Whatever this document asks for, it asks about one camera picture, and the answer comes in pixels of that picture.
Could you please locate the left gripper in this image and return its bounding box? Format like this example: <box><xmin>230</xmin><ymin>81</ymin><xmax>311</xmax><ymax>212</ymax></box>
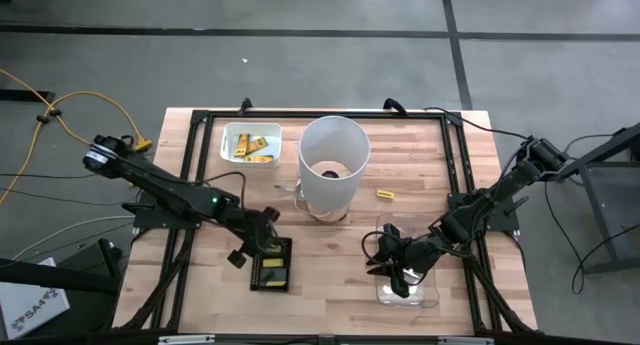
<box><xmin>227</xmin><ymin>208</ymin><xmax>285</xmax><ymax>269</ymax></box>

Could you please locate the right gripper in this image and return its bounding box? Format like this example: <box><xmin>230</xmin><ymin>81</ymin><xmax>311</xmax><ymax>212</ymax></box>
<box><xmin>367</xmin><ymin>223</ymin><xmax>439</xmax><ymax>300</ymax></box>

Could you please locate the clear plastic bin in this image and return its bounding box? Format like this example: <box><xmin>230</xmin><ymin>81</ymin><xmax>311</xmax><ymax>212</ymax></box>
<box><xmin>375</xmin><ymin>213</ymin><xmax>442</xmax><ymax>307</ymax></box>

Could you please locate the black perforated tray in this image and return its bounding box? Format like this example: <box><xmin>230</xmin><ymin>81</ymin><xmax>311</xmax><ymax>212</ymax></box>
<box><xmin>248</xmin><ymin>235</ymin><xmax>294</xmax><ymax>293</ymax></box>

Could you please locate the white shade wooden base lamp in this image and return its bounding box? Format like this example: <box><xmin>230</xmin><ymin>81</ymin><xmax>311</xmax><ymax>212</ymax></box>
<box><xmin>298</xmin><ymin>115</ymin><xmax>372</xmax><ymax>224</ymax></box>

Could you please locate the white plastic bin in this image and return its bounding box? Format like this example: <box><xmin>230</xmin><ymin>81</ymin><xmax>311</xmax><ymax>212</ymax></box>
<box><xmin>219</xmin><ymin>122</ymin><xmax>283</xmax><ymax>170</ymax></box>

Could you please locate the black equipment stand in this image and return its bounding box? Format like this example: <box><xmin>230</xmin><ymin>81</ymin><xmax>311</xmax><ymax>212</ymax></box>
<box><xmin>0</xmin><ymin>237</ymin><xmax>125</xmax><ymax>296</ymax></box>

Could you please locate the black metal cart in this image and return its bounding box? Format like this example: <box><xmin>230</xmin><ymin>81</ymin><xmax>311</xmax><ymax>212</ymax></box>
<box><xmin>552</xmin><ymin>122</ymin><xmax>640</xmax><ymax>276</ymax></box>

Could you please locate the white printed box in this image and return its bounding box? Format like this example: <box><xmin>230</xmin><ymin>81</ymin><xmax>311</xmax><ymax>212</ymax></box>
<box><xmin>0</xmin><ymin>257</ymin><xmax>71</xmax><ymax>341</ymax></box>

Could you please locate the black floor bar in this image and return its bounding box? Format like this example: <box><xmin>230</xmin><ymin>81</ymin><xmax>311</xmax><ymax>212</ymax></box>
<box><xmin>0</xmin><ymin>88</ymin><xmax>57</xmax><ymax>104</ymax></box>

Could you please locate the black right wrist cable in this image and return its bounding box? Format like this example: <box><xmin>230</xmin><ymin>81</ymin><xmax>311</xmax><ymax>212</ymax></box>
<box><xmin>360</xmin><ymin>229</ymin><xmax>401</xmax><ymax>267</ymax></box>

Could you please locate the clear lamp power cord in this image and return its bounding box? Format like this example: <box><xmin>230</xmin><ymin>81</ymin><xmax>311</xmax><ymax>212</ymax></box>
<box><xmin>273</xmin><ymin>182</ymin><xmax>334</xmax><ymax>221</ymax></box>

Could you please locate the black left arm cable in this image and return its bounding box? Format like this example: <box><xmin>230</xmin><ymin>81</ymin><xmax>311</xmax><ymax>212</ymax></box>
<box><xmin>199</xmin><ymin>171</ymin><xmax>249</xmax><ymax>211</ymax></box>

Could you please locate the silver table bracket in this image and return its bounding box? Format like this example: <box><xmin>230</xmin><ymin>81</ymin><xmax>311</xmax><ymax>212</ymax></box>
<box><xmin>437</xmin><ymin>336</ymin><xmax>495</xmax><ymax>345</ymax></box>
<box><xmin>158</xmin><ymin>334</ymin><xmax>216</xmax><ymax>345</ymax></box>

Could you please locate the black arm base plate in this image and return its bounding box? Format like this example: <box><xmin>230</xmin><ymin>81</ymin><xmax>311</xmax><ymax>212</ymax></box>
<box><xmin>133</xmin><ymin>191</ymin><xmax>206</xmax><ymax>231</ymax></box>
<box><xmin>448</xmin><ymin>192</ymin><xmax>521</xmax><ymax>232</ymax></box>

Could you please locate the black aluminium table frame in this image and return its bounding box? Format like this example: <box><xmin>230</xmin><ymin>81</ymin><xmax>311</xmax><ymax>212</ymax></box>
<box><xmin>119</xmin><ymin>108</ymin><xmax>536</xmax><ymax>336</ymax></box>

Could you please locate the long black arm cable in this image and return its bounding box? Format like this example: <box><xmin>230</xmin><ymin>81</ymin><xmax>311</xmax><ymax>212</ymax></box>
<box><xmin>422</xmin><ymin>106</ymin><xmax>529</xmax><ymax>141</ymax></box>

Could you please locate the white floor cable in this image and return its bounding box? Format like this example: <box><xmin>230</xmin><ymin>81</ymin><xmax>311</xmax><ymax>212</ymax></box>
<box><xmin>12</xmin><ymin>214</ymin><xmax>136</xmax><ymax>260</ymax></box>

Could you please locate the thin black floor cable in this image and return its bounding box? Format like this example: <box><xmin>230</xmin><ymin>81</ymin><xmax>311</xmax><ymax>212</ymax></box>
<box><xmin>0</xmin><ymin>186</ymin><xmax>137</xmax><ymax>207</ymax></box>
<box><xmin>0</xmin><ymin>172</ymin><xmax>96</xmax><ymax>180</ymax></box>

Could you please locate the yellow extension cord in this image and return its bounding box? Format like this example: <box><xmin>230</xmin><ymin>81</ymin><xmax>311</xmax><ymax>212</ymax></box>
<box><xmin>0</xmin><ymin>68</ymin><xmax>154</xmax><ymax>206</ymax></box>

